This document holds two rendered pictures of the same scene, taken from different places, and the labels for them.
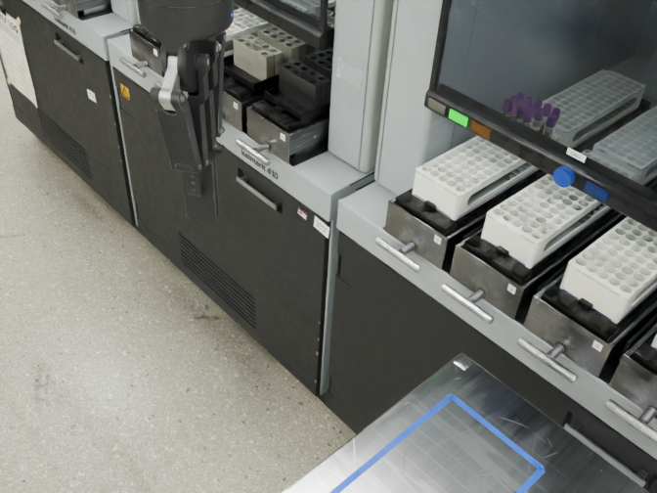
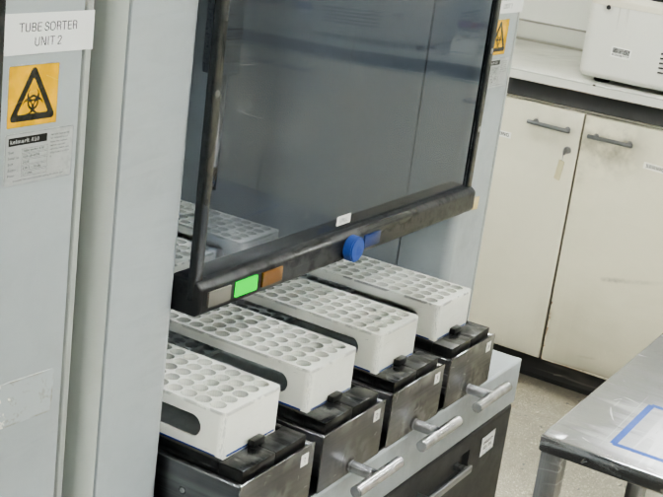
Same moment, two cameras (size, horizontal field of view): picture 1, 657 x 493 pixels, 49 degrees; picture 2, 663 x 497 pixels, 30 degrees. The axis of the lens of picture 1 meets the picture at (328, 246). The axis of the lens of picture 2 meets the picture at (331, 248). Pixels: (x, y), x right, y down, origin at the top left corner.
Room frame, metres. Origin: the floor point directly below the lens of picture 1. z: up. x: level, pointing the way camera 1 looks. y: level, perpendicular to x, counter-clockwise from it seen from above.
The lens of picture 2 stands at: (1.24, 0.95, 1.39)
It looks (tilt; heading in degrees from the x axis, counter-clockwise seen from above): 17 degrees down; 255
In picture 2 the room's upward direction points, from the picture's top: 7 degrees clockwise
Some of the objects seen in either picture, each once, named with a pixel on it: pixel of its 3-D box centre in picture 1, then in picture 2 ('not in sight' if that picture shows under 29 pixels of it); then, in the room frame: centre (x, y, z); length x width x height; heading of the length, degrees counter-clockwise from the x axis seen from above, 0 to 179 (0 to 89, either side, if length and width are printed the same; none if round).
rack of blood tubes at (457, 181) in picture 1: (487, 166); (139, 382); (1.09, -0.28, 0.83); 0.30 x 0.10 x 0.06; 135
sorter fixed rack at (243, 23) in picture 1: (246, 30); not in sight; (1.59, 0.22, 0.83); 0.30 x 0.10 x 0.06; 135
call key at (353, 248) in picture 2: (563, 176); (353, 248); (0.86, -0.33, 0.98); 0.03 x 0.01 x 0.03; 45
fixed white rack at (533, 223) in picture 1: (559, 206); (226, 345); (0.98, -0.38, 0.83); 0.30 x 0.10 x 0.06; 135
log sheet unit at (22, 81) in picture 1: (9, 52); not in sight; (2.19, 1.10, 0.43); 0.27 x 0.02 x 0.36; 45
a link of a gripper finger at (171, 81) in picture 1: (174, 71); not in sight; (0.52, 0.13, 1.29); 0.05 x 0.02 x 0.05; 171
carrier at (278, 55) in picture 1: (262, 57); not in sight; (1.43, 0.17, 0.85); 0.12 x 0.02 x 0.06; 45
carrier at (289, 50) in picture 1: (278, 51); not in sight; (1.46, 0.14, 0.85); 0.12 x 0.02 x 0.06; 45
